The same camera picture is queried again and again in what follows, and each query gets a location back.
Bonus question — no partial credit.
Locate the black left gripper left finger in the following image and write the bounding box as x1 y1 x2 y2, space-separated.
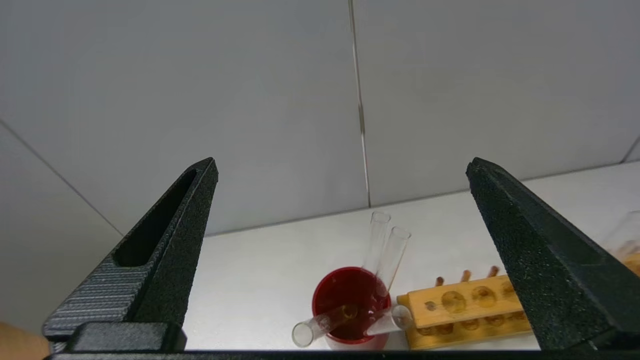
42 157 220 351

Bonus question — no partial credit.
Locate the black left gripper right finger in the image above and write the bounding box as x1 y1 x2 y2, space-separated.
465 157 640 351

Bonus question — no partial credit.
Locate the test tube with orange-red pigment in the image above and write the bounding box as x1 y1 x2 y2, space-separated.
365 304 415 337

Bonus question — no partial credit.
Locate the test tube with yellow pigment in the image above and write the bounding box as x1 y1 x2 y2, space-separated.
291 304 360 349

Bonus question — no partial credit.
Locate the test tube with teal pigment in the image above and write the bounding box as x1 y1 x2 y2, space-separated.
602 210 640 251

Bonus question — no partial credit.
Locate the wooden test tube rack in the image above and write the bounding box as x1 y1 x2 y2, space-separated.
396 250 640 351

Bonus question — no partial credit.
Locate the empty glass test tube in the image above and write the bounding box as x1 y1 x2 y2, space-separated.
377 226 412 296
362 211 392 281

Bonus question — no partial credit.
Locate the dark red cup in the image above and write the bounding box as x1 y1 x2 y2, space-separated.
311 266 393 351

